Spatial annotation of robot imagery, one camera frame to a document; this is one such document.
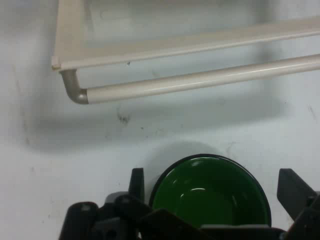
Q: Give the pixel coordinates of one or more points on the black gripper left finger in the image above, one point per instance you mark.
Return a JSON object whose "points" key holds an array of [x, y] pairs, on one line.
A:
{"points": [[117, 220]]}

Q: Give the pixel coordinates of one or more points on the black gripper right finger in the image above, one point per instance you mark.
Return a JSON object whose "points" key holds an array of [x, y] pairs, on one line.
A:
{"points": [[295, 195]]}

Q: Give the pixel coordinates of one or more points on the green enamel bowl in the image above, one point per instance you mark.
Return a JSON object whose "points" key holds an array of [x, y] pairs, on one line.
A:
{"points": [[210, 190]]}

